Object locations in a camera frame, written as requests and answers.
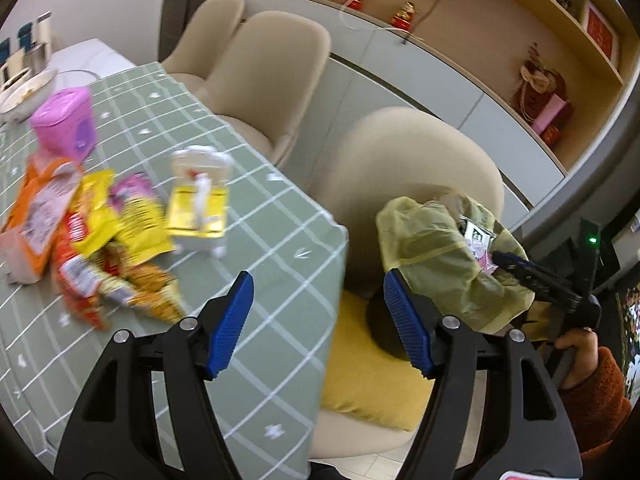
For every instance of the white bottle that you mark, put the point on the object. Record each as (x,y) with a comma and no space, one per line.
(44,27)

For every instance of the beige chair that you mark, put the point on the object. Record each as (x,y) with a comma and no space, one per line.
(400,160)
(205,35)
(270,75)

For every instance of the large patterned bowl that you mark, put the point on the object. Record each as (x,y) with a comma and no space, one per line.
(30,90)

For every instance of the yellow white toy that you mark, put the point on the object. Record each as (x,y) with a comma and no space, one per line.
(197,200)

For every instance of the flower decoration with beads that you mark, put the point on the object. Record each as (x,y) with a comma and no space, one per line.
(540,80)

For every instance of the pink toy box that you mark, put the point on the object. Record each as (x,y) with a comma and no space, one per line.
(65,120)

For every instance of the dark printed packet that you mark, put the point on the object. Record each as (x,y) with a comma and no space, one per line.
(475,237)

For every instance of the yellow plastic bin bag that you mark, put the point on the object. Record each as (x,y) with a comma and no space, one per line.
(440,260)

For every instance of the red framed picture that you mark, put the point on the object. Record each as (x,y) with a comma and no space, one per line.
(600,32)

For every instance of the blue bottle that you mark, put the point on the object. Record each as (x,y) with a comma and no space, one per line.
(26,35)

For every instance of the pink yellow snack packet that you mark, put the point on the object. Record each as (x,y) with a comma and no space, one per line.
(142,215)

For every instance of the small red box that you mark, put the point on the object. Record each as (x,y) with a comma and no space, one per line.
(552,136)

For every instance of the red snack packet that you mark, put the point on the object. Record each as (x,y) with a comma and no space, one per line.
(75,270)

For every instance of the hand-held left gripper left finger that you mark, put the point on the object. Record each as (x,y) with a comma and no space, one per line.
(227,325)

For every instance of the pink gift box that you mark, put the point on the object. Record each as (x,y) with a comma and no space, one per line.
(550,116)

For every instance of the black waste bin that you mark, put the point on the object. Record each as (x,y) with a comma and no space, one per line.
(385,325)

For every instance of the yellow seat cushion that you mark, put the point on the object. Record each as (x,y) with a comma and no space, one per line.
(370,385)

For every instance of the person's right hand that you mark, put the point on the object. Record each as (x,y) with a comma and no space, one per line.
(580,360)

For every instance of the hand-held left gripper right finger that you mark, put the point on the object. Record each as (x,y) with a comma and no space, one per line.
(407,320)

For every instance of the person's right forearm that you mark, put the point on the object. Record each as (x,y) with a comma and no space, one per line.
(600,400)

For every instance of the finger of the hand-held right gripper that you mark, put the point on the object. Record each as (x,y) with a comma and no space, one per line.
(540,282)

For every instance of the steel cup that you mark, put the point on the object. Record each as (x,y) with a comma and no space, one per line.
(40,57)

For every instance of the dark teal bottle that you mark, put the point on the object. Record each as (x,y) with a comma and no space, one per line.
(4,49)

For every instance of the wooden wall shelf cabinet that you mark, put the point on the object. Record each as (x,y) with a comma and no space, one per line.
(450,85)

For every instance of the orange pink snack packet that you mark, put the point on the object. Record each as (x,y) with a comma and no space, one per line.
(42,210)

